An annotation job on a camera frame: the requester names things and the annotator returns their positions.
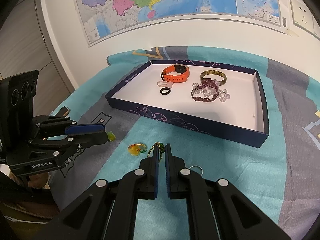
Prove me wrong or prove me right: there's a clear crystal bead bracelet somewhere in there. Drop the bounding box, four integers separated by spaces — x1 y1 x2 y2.
192 82 231 103

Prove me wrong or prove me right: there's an orange smart watch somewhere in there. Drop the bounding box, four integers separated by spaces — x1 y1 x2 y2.
160 64 190 83

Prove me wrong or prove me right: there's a pink elastic band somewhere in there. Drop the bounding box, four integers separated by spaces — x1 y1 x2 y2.
157 80 174 90

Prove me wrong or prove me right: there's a yellow pendant beaded ring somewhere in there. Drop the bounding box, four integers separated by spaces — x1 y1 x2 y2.
127 143 147 157

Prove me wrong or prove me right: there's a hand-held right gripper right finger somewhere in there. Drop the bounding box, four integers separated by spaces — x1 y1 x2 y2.
164 143 292 240

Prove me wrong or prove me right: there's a mottled brown bangle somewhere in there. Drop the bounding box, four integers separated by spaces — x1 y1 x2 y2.
200 70 227 87

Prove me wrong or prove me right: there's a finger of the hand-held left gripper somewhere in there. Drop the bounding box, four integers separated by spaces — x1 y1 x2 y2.
29 131 109 156
33 115 106 137

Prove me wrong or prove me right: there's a printed teal grey blanket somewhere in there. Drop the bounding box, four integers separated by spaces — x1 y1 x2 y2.
49 45 320 230

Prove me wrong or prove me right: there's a purple beaded bracelet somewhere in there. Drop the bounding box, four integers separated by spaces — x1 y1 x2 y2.
191 79 220 103

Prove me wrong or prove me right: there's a green gold bead chain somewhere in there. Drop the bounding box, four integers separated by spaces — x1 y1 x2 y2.
147 141 166 159

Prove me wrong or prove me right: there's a dark blue shallow box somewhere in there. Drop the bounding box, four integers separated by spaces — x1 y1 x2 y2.
104 60 270 148

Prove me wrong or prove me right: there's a white wall socket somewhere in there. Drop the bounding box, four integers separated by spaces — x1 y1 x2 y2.
289 0 314 34
311 12 320 40

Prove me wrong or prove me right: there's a person's left hand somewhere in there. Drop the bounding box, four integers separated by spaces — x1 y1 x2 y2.
27 173 51 189

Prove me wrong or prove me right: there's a grey wardrobe door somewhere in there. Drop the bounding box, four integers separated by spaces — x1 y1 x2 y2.
0 0 75 98

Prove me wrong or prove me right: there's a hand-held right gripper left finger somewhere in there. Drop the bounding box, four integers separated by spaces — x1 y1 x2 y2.
49 145 160 240

